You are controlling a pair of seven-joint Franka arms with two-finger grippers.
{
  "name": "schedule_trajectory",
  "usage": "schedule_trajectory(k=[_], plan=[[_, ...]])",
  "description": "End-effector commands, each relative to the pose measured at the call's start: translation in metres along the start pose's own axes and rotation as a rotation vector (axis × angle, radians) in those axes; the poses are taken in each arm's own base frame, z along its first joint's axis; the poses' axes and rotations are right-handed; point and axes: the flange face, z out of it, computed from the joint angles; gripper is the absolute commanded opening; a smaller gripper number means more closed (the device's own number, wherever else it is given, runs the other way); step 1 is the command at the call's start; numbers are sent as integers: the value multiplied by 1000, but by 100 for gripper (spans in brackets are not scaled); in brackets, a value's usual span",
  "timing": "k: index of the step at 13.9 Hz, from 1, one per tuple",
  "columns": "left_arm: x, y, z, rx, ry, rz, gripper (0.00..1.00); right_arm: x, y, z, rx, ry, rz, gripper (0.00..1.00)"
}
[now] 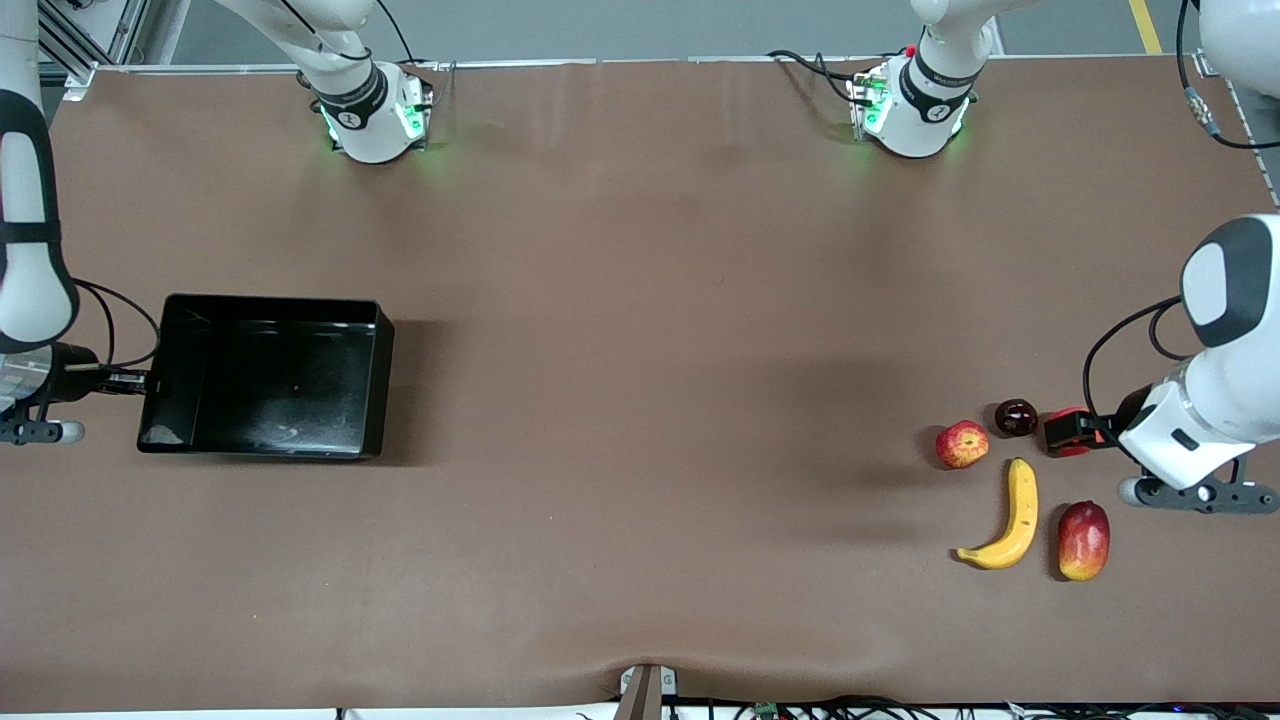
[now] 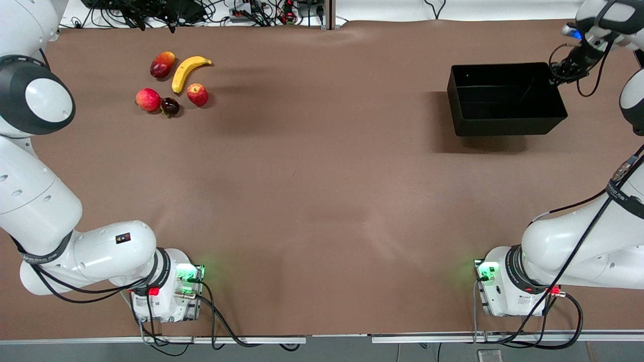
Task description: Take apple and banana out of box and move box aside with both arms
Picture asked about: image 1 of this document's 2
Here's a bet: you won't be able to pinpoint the yellow banana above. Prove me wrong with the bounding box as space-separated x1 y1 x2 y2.
956 457 1040 571

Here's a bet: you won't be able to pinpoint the red yellow apple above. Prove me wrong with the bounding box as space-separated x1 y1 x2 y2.
935 420 991 470

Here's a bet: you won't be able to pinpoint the black rectangular plastic box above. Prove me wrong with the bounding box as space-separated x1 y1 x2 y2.
136 293 395 461

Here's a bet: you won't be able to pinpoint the red yellow mango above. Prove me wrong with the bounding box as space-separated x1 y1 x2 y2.
1058 500 1112 582

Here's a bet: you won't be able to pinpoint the brown table mat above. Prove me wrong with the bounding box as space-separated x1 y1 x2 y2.
0 55 1280 713

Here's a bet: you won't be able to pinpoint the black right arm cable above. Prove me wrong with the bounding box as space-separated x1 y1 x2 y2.
70 278 163 369

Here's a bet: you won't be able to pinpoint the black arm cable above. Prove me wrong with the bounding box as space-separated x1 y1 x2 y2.
70 278 163 369
1083 0 1280 421

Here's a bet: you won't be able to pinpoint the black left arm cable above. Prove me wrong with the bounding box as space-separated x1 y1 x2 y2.
1083 0 1280 421

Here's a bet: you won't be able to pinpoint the black right base cable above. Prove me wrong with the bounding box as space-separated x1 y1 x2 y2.
375 0 446 101

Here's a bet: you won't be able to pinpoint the black left base cables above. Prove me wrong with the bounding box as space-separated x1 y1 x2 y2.
766 48 871 106

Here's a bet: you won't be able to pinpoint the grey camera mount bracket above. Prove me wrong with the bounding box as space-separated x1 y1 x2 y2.
618 664 679 720

